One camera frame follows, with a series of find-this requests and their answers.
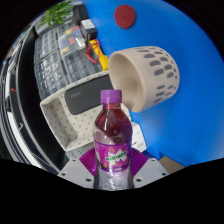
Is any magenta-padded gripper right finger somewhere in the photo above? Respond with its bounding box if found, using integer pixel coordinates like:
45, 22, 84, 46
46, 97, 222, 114
128, 147, 170, 189

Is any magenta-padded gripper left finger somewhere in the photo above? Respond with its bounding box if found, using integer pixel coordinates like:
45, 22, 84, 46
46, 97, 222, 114
57, 147, 100, 189

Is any clear bottle with purple label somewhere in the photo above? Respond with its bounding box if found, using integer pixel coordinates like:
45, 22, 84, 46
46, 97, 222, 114
92, 89, 134, 191

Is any beige dotted tray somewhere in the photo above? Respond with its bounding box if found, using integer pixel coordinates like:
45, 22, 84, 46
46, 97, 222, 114
39, 70, 134, 153

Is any dark overhead shelf unit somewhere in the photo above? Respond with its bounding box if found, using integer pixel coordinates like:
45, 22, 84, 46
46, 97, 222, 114
0, 19, 64, 174

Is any black rectangular speaker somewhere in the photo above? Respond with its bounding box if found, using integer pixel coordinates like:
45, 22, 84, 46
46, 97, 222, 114
64, 74, 116, 116

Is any beige mug with grey dashes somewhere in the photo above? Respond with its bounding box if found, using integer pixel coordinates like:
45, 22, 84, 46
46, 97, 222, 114
108, 45, 181, 114

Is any grey small-parts drawer cabinet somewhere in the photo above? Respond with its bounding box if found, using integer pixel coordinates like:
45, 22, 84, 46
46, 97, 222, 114
33, 21, 104, 101

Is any yellow multimeter with red leads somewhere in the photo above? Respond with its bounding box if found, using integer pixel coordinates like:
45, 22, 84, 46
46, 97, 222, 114
84, 38, 110, 72

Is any clear organiser with coloured parts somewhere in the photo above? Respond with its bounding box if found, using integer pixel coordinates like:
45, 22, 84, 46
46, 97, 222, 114
57, 24, 86, 56

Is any black box with white label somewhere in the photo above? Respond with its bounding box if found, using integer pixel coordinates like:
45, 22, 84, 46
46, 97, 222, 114
79, 18, 99, 40

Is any flat round red coaster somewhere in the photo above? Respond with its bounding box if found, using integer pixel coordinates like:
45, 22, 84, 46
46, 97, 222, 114
113, 4, 137, 30

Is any green potted plant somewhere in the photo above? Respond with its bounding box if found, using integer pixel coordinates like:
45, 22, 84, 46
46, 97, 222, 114
38, 0, 76, 28

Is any flat black case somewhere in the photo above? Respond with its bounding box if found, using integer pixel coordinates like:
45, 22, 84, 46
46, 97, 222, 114
73, 3, 90, 22

